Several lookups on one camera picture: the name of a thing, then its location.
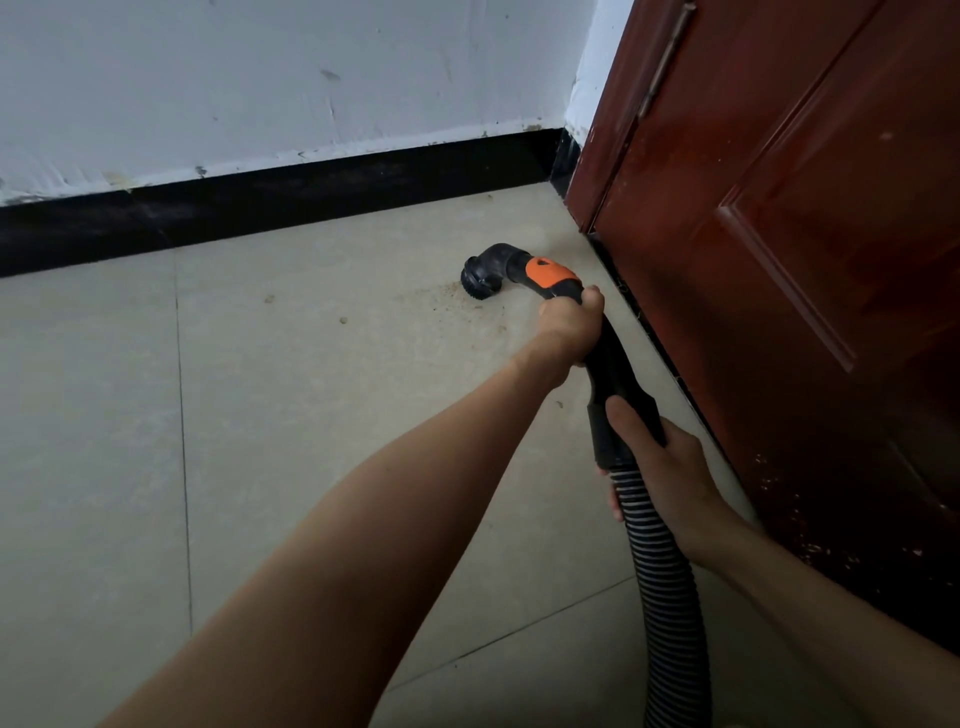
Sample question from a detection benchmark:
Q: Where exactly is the person's right hand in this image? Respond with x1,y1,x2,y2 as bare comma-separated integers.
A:
603,396,747,564

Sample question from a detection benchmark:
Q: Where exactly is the dark red wooden panel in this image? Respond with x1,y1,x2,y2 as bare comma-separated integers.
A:
565,0,960,654

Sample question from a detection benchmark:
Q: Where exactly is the person's left hand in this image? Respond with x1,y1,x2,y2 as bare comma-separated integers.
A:
517,285,608,395

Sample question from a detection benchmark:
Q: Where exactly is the black vacuum hose with handle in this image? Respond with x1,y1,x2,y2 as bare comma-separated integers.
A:
460,243,716,728

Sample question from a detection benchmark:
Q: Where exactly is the tiled floor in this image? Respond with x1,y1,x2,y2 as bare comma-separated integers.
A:
0,183,864,728

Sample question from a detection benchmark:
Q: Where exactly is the person's left forearm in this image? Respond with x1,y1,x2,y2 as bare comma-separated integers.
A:
97,352,564,728

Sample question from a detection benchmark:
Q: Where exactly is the person's right forearm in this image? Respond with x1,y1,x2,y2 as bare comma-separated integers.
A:
705,517,960,728

